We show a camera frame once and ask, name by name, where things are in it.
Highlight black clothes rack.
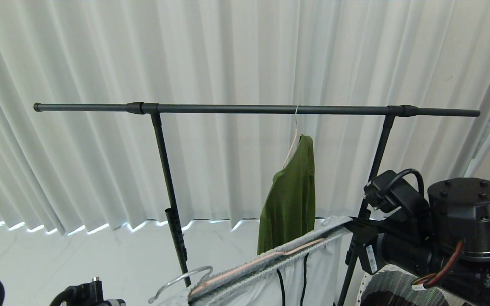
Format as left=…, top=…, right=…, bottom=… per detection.
left=34, top=102, right=480, bottom=306

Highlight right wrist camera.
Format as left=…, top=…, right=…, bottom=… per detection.
left=363, top=170, right=430, bottom=222

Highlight white laundry basket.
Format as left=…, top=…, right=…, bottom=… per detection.
left=358, top=263, right=473, bottom=306

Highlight green long-sleeved shirt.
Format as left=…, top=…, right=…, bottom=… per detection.
left=257, top=135, right=316, bottom=255

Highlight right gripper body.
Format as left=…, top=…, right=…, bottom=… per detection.
left=358, top=232, right=433, bottom=277

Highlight pale grey shorts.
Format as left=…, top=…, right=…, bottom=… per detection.
left=173, top=216, right=354, bottom=306

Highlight pink clothes hanger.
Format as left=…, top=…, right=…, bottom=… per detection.
left=148, top=238, right=326, bottom=304
left=282, top=105, right=302, bottom=168

